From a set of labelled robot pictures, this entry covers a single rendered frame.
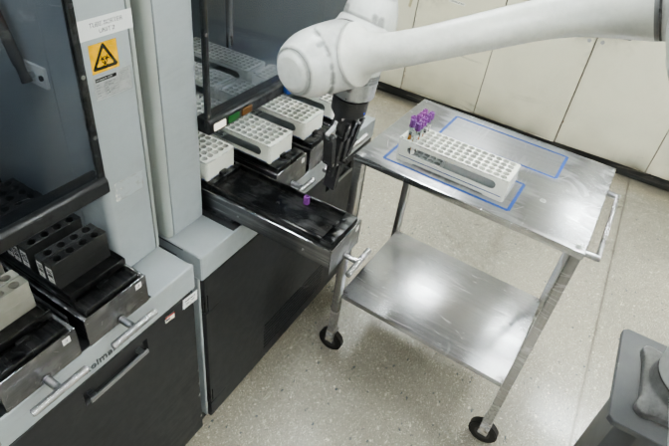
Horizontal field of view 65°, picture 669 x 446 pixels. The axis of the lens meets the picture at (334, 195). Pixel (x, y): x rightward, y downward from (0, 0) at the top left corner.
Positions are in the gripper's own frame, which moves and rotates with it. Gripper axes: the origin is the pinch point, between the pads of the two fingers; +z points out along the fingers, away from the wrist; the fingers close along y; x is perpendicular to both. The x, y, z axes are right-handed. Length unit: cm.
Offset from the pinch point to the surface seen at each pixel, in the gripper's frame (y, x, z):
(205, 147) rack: 10.0, -30.0, 5.4
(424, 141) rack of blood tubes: -30.2, 7.8, -0.7
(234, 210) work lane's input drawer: 15.9, -13.8, 11.1
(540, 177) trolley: -46, 36, 2
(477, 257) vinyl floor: -106, 24, 84
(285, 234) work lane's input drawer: 14.6, 0.1, 9.4
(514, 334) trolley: -46, 52, 55
